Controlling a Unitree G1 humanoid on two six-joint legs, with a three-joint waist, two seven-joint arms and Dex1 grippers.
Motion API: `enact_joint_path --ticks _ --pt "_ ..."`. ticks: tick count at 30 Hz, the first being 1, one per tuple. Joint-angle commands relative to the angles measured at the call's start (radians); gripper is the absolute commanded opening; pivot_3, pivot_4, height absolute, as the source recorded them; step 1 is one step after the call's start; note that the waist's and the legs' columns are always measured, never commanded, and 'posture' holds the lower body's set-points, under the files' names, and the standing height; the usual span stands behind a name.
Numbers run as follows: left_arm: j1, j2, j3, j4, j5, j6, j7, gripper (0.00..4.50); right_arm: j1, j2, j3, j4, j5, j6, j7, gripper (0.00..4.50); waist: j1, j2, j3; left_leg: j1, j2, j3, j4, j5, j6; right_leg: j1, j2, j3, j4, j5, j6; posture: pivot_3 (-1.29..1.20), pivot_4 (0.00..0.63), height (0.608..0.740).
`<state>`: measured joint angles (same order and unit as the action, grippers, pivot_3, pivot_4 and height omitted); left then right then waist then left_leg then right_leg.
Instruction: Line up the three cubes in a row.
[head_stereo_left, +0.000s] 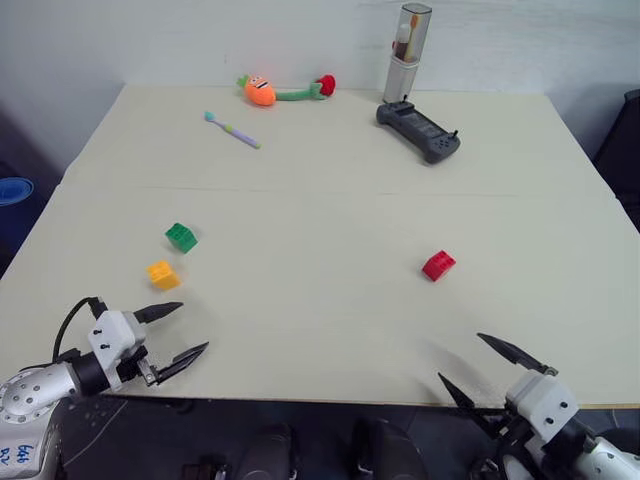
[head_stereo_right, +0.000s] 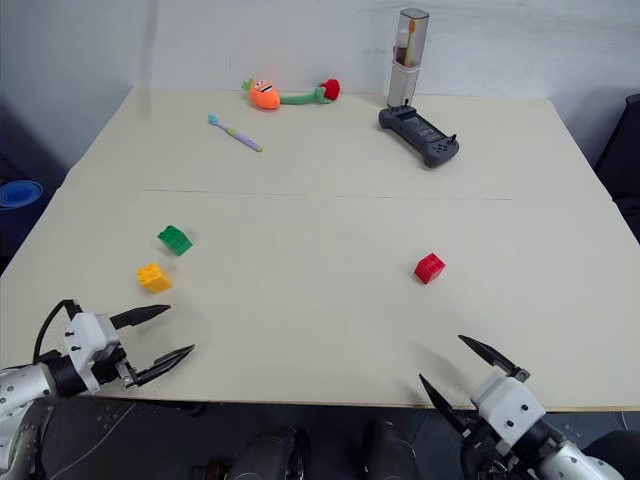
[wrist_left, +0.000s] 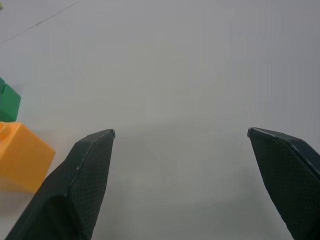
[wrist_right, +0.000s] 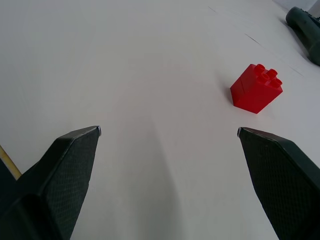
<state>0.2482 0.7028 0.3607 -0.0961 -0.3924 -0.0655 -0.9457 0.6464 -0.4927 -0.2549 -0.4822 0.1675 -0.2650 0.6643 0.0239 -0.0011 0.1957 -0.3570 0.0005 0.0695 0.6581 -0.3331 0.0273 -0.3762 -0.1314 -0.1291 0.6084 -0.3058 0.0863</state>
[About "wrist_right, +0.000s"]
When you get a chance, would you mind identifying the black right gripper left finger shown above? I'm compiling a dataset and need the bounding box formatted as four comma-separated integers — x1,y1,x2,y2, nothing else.
0,125,102,240

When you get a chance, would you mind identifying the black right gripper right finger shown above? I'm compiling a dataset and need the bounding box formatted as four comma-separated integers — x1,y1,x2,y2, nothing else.
237,126,320,240

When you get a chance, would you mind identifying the red toy building block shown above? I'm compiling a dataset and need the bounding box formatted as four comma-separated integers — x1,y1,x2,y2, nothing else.
230,63,284,115

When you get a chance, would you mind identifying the dark green rounded object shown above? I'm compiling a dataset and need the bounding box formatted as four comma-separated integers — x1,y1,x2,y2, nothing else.
285,6,320,67

